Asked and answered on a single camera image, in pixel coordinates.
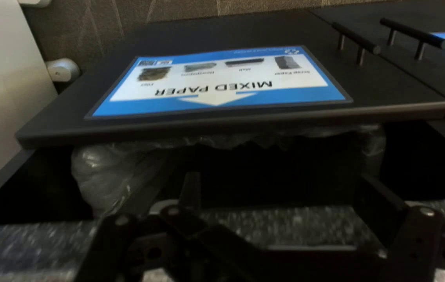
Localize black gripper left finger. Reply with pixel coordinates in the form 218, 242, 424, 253
76, 172, 287, 282

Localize white round door stop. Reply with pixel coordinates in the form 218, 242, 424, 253
44, 57, 82, 85

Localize large white office printer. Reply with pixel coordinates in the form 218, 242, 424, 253
0, 0, 62, 200

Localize bin with black liner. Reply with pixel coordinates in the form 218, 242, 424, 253
69, 125, 387, 220

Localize black bin door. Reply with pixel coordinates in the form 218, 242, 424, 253
15, 9, 445, 153
309, 0, 445, 121

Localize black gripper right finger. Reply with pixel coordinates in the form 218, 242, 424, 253
358, 175, 445, 282

